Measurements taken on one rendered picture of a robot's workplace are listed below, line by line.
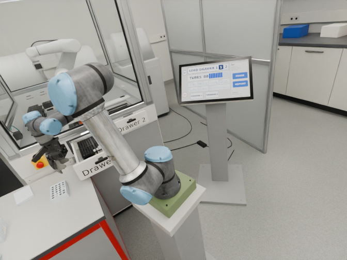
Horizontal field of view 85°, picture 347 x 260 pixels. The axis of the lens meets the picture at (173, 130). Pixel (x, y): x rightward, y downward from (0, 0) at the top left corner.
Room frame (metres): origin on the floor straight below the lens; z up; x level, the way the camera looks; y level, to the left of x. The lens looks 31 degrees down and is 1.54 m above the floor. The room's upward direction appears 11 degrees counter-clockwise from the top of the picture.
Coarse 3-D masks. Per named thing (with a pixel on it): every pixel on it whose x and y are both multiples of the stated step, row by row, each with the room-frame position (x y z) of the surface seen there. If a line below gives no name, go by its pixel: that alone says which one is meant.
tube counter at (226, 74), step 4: (216, 72) 1.35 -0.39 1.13; (220, 72) 1.34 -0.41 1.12; (224, 72) 1.33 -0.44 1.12; (228, 72) 1.32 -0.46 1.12; (204, 76) 1.36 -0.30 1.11; (208, 76) 1.35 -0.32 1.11; (212, 76) 1.34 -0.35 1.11; (216, 76) 1.33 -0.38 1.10; (220, 76) 1.32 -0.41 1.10; (224, 76) 1.31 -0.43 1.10; (228, 76) 1.30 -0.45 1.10
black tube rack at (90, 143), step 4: (84, 140) 1.16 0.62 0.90; (88, 140) 1.14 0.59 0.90; (92, 140) 1.14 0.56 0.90; (80, 144) 1.11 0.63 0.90; (84, 144) 1.10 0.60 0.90; (88, 144) 1.09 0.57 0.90; (92, 144) 1.08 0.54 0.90; (96, 144) 1.07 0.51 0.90; (80, 148) 1.07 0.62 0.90; (84, 148) 1.06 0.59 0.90; (88, 148) 1.05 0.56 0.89; (92, 148) 1.03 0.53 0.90; (84, 152) 1.01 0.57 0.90; (88, 152) 1.00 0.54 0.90; (100, 152) 1.01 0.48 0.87; (88, 156) 0.99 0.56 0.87
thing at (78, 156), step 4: (88, 136) 1.22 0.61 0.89; (76, 140) 1.19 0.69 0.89; (80, 140) 1.19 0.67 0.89; (72, 144) 1.14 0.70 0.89; (76, 144) 1.17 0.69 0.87; (72, 148) 1.09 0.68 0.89; (76, 148) 1.17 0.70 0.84; (76, 152) 1.09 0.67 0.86; (80, 152) 1.12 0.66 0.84; (76, 156) 0.99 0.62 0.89; (80, 156) 1.07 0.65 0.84; (76, 160) 0.94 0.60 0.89; (80, 160) 1.02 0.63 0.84
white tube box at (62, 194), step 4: (64, 180) 0.90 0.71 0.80; (56, 184) 0.88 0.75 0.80; (60, 184) 0.87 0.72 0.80; (64, 184) 0.87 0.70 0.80; (52, 188) 0.85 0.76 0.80; (56, 188) 0.85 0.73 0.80; (60, 188) 0.84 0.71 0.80; (52, 192) 0.82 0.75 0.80; (56, 192) 0.81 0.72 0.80; (60, 192) 0.80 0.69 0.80; (64, 192) 0.81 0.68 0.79; (68, 192) 0.82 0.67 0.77; (52, 196) 0.79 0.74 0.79; (60, 196) 0.78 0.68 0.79; (64, 196) 0.79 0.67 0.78; (68, 196) 0.79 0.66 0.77; (52, 200) 0.76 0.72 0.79; (56, 200) 0.77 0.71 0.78; (60, 200) 0.77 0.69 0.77
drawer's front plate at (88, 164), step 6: (96, 156) 0.90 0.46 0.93; (102, 156) 0.91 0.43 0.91; (78, 162) 0.87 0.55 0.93; (84, 162) 0.87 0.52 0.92; (90, 162) 0.88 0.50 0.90; (102, 162) 0.90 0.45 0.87; (108, 162) 0.92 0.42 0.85; (78, 168) 0.85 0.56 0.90; (84, 168) 0.86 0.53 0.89; (90, 168) 0.87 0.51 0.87; (96, 168) 0.88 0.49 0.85; (102, 168) 0.90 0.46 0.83; (78, 174) 0.84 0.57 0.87; (90, 174) 0.87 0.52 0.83
